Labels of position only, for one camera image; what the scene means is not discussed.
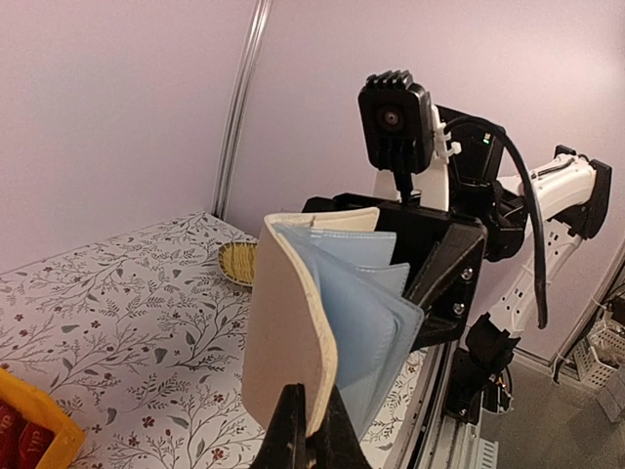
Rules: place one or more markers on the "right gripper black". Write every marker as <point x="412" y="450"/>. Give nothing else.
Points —
<point x="444" y="251"/>

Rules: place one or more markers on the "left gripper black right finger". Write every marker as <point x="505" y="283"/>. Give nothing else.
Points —
<point x="335" y="445"/>

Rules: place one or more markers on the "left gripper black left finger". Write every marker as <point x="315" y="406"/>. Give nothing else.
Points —
<point x="285" y="443"/>

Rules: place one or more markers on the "beige card holder wallet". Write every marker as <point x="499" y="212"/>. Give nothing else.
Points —
<point x="327" y="312"/>

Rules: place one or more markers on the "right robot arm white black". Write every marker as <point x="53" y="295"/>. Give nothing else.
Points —
<point x="557" y="206"/>

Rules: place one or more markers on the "dark red VIP card stack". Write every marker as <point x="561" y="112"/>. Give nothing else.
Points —
<point x="23" y="443"/>

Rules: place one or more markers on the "woven bamboo tray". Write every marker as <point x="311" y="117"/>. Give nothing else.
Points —
<point x="236" y="260"/>

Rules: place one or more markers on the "front aluminium rail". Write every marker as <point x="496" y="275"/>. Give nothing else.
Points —
<point x="430" y="439"/>

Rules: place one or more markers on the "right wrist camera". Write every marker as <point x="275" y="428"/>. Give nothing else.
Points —
<point x="402" y="128"/>

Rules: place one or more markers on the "right aluminium frame post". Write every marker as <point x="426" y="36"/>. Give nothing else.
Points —
<point x="237" y="106"/>

